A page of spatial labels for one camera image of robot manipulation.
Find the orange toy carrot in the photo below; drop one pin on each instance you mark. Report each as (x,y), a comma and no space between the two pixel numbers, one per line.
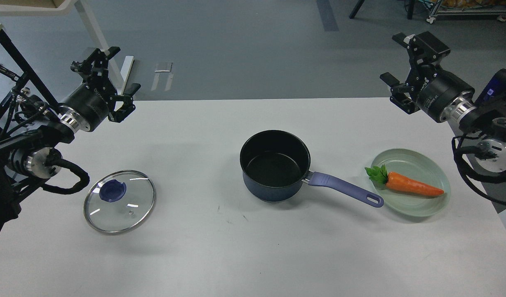
(398,182)

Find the black furniture leg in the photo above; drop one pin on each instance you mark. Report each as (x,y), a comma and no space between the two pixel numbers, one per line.
(356,9)

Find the glass lid with blue knob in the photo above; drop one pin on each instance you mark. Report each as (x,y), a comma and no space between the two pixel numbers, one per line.
(119,202)

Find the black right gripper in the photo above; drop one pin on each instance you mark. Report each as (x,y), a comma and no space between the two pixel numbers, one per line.
(438,90)

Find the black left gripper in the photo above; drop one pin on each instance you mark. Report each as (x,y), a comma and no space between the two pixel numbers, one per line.
(86,107)

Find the metal cart with wheels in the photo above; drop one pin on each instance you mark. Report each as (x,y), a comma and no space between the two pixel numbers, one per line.
(466,8)

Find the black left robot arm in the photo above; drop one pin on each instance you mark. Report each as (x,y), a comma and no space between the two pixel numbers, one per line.
(31,128)

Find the white table frame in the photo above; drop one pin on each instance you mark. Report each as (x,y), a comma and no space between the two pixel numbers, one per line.
(50,33)

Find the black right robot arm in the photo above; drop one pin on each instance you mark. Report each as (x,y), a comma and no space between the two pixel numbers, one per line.
(479,152)

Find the blue saucepan with handle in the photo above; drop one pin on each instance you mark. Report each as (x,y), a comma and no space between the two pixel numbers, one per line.
(275,164)

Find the pale green glass plate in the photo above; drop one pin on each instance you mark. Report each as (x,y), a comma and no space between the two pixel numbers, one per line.
(417,167)

